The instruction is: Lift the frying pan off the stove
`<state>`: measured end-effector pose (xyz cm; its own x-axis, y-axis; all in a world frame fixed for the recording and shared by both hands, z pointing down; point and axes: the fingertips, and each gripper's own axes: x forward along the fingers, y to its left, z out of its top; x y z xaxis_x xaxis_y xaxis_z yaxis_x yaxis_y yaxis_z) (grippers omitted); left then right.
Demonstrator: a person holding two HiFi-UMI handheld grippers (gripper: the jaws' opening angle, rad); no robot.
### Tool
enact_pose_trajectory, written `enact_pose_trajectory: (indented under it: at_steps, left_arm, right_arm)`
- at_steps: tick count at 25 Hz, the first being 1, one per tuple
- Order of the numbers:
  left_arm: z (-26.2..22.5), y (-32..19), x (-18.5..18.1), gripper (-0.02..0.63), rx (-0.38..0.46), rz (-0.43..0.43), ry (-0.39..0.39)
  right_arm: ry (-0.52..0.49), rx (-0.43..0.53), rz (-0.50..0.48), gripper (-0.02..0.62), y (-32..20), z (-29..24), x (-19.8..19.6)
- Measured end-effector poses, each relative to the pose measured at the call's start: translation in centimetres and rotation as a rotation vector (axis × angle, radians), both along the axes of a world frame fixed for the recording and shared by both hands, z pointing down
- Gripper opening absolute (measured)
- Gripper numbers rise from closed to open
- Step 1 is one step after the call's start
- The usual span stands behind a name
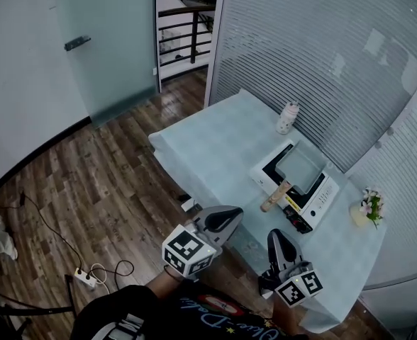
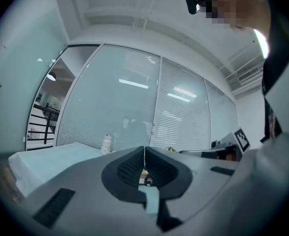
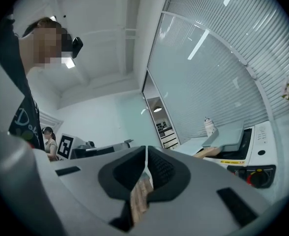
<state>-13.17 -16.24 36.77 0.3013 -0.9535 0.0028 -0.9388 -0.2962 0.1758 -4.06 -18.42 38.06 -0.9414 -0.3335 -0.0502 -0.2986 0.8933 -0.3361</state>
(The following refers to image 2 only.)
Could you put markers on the ceiling air vent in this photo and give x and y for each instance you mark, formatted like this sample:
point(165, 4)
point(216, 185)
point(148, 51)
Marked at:
point(248, 74)

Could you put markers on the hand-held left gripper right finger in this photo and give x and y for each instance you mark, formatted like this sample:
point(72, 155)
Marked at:
point(203, 181)

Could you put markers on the person's dark vest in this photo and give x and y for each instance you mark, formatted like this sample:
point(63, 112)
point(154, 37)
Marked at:
point(279, 58)

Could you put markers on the black metal railing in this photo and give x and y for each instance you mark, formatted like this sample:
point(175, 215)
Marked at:
point(45, 122)

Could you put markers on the white patterned bottle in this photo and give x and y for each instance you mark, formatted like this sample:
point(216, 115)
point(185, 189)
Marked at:
point(106, 144)

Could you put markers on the black head-mounted camera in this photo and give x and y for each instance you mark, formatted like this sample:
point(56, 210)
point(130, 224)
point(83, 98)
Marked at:
point(193, 1)

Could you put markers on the long ceiling light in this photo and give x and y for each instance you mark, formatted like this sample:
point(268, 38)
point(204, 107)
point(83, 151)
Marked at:
point(262, 43)

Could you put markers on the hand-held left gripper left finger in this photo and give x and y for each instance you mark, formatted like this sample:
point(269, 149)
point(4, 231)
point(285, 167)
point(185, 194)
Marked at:
point(85, 181)

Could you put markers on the small green plant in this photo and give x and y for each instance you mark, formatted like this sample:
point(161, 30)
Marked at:
point(172, 149)

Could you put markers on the table with pale cloth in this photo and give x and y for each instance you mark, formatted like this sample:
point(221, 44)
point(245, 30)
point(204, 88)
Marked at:
point(48, 161)

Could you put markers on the glass partition with blinds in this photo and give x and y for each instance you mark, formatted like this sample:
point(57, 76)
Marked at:
point(139, 99)

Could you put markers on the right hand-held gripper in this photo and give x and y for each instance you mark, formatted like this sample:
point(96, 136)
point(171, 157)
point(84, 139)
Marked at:
point(241, 139)

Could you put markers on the person's head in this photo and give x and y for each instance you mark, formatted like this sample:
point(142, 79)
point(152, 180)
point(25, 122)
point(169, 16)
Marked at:
point(233, 4)

